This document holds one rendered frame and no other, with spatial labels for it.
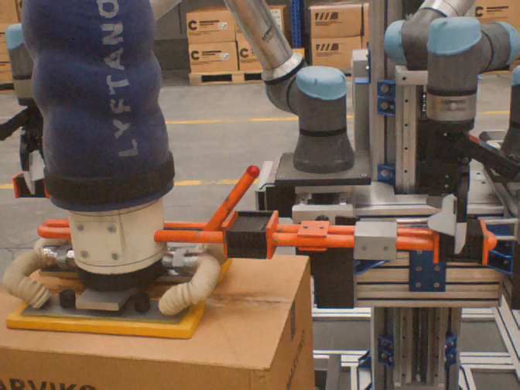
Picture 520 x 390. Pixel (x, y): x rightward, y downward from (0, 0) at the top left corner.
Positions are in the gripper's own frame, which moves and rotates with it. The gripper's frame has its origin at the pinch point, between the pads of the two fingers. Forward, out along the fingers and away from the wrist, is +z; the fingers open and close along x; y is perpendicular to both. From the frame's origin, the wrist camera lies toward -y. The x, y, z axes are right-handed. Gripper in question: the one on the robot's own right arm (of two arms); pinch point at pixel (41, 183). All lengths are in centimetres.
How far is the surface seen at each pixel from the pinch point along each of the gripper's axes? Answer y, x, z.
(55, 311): 21.1, -38.0, 10.3
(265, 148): -29, 392, 108
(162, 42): -249, 788, 71
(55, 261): 16.7, -27.7, 5.7
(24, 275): 13.8, -34.0, 5.5
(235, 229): 52, -28, -2
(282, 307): 60, -29, 13
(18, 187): -3.7, -3.5, -0.2
